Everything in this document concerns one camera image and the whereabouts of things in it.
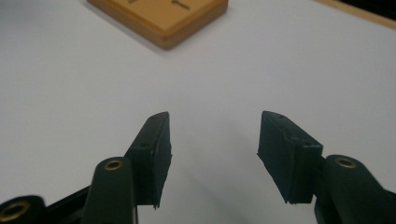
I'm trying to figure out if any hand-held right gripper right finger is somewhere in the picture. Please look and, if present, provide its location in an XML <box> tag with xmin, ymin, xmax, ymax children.
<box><xmin>257</xmin><ymin>110</ymin><xmax>325</xmax><ymax>205</ymax></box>

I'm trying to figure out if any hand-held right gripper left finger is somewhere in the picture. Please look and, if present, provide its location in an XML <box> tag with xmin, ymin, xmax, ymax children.
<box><xmin>124</xmin><ymin>111</ymin><xmax>173</xmax><ymax>210</ymax></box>

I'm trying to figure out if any wooden board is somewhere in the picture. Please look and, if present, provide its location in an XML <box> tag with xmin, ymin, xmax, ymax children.
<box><xmin>86</xmin><ymin>0</ymin><xmax>230</xmax><ymax>51</ymax></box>

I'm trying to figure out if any small dark metal nail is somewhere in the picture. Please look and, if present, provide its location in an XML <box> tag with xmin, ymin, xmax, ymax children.
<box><xmin>171</xmin><ymin>0</ymin><xmax>191</xmax><ymax>10</ymax></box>

